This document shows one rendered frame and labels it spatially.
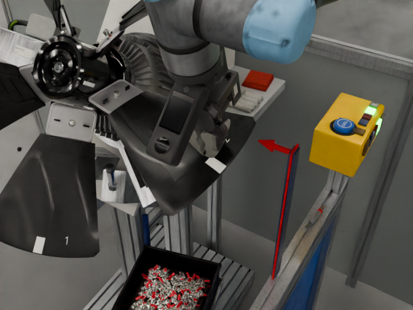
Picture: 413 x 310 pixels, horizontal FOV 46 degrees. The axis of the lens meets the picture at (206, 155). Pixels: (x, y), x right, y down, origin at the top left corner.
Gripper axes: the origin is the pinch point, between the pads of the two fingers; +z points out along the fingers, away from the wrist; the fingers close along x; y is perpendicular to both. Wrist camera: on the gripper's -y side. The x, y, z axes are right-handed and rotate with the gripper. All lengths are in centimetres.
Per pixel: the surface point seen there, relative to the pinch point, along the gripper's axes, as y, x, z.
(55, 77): 0.9, 32.0, -4.2
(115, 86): 6.5, 24.0, 0.6
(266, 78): 56, 20, 47
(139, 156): -5.1, 10.2, 0.0
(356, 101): 36.2, -13.5, 20.1
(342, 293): 33, -21, 131
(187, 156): -1.2, 3.1, 0.8
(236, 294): 10, 12, 116
